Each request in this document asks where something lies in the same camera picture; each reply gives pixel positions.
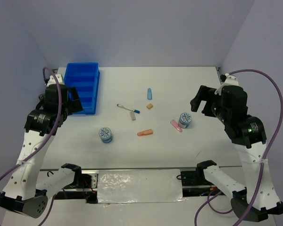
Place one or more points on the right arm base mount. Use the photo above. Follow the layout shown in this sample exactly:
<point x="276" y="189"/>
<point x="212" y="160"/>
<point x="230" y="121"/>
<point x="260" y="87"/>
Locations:
<point x="193" y="176"/>

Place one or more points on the grey eraser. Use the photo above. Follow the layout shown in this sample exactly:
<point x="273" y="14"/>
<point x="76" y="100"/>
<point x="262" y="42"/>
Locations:
<point x="132" y="115"/>

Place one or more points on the light blue pen cap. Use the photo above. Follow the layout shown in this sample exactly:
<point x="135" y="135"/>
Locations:
<point x="149" y="94"/>

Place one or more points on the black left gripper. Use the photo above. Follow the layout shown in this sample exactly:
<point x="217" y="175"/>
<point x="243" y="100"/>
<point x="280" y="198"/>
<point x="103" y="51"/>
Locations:
<point x="75" y="105"/>

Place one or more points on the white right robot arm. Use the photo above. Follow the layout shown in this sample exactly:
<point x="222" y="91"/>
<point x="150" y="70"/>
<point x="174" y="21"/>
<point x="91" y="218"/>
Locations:
<point x="255" y="200"/>

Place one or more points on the silver foil tape sheet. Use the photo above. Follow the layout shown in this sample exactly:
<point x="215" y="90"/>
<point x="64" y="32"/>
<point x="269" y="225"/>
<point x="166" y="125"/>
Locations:
<point x="139" y="186"/>

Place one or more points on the blue jar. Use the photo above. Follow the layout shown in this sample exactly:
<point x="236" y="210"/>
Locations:
<point x="184" y="120"/>
<point x="105" y="135"/>

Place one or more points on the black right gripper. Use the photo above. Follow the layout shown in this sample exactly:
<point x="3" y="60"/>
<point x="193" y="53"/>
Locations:
<point x="203" y="93"/>

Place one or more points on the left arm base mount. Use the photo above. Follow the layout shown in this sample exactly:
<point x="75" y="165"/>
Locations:
<point x="82" y="187"/>

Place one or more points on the blue plastic divided bin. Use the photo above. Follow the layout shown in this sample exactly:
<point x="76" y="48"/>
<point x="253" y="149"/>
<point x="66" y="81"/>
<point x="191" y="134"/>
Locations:
<point x="85" y="78"/>

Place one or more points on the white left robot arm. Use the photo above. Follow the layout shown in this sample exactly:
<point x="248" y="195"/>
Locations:
<point x="23" y="194"/>

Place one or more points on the orange pen cap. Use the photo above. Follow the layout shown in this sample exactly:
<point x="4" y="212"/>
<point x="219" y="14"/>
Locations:
<point x="145" y="133"/>

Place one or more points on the pink pen cap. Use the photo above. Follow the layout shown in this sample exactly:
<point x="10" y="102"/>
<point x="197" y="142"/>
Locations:
<point x="176" y="126"/>

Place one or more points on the tan eraser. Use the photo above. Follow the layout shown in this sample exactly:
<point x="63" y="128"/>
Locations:
<point x="149" y="106"/>

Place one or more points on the white marker blue cap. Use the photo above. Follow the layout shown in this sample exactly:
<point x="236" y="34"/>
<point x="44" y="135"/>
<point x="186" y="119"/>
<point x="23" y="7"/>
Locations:
<point x="127" y="108"/>

